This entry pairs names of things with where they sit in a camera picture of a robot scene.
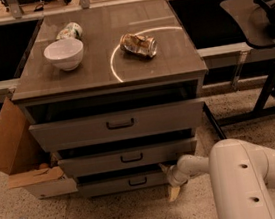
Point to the grey bottom drawer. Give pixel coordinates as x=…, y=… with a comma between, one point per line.
x=121, y=181

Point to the black side table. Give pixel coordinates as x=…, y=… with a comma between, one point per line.
x=256, y=19

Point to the grey top drawer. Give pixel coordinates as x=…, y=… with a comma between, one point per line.
x=112, y=127

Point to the open cardboard box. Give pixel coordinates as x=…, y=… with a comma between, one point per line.
x=25, y=162

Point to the white ceramic bowl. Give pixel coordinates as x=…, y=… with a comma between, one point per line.
x=65, y=54

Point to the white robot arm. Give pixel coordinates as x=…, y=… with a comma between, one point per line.
x=241, y=174

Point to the crushed metal can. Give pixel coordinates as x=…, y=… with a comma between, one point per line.
x=139, y=45

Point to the grey drawer cabinet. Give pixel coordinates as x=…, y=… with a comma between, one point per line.
x=108, y=80

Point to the grey middle drawer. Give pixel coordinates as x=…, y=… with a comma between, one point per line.
x=128, y=158

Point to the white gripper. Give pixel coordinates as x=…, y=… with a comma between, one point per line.
x=174, y=176

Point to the grey drawer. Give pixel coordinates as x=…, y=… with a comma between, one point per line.
x=128, y=158
x=121, y=181
x=112, y=127

